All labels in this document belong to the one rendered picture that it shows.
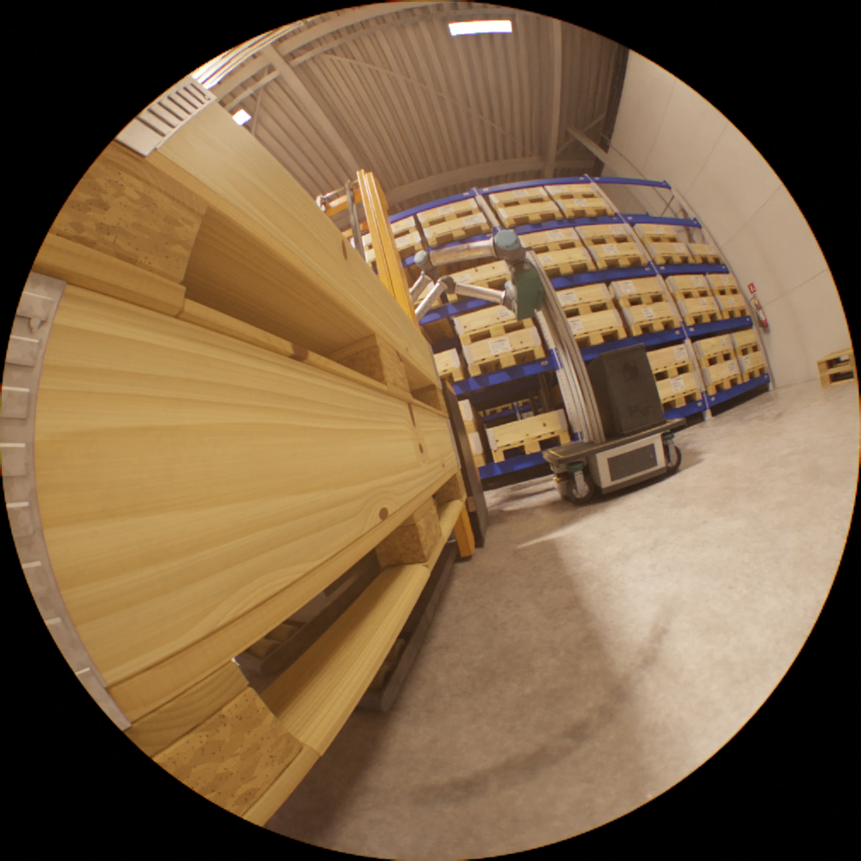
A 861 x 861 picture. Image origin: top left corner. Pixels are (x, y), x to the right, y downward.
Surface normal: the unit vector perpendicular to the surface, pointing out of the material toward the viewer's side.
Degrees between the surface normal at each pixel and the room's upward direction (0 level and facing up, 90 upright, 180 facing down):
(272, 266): 180
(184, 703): 90
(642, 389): 90
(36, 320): 90
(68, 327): 90
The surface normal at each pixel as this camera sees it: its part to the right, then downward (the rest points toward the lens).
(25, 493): 0.94, -0.25
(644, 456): -0.29, 0.00
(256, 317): 0.25, 0.97
